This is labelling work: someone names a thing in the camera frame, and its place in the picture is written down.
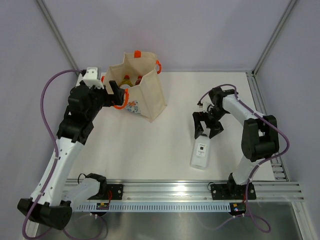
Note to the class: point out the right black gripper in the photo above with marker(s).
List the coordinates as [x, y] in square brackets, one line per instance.
[215, 128]

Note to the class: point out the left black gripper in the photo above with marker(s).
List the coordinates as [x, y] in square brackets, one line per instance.
[117, 99]

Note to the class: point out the yellow dish soap bottle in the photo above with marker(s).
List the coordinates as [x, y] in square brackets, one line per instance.
[126, 83]

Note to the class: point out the red dish soap bottle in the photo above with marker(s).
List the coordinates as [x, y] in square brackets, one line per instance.
[139, 79]

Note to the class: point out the white rectangular bottle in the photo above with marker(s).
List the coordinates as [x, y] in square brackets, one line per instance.
[200, 153]

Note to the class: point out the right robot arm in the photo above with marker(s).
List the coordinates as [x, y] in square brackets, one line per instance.
[259, 141]

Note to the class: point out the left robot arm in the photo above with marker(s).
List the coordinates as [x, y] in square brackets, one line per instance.
[47, 205]

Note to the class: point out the cream canvas tote bag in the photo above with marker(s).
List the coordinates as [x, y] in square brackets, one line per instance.
[146, 99]

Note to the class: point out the right small circuit board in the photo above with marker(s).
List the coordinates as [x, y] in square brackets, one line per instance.
[237, 209]

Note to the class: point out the small circuit board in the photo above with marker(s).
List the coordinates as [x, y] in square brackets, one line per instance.
[237, 209]
[102, 206]

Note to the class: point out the left small circuit board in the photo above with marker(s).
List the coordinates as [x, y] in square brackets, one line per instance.
[102, 206]

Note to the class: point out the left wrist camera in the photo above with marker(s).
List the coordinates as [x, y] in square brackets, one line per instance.
[92, 78]

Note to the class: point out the aluminium mounting rail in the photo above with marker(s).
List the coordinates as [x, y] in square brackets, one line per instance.
[198, 191]

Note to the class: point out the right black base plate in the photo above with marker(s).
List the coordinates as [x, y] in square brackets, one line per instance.
[221, 192]

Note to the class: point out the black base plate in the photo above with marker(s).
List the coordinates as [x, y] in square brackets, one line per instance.
[221, 192]
[111, 192]

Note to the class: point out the right corner aluminium post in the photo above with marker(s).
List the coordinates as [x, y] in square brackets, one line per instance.
[274, 36]

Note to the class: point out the corner aluminium post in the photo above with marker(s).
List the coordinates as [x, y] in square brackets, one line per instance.
[51, 23]
[274, 36]

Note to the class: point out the white slotted cable duct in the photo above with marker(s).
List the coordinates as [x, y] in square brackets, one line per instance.
[157, 207]

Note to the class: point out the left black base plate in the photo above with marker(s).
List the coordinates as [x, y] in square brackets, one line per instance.
[111, 192]

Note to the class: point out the left corner aluminium post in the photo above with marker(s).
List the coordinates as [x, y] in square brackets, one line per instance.
[51, 23]

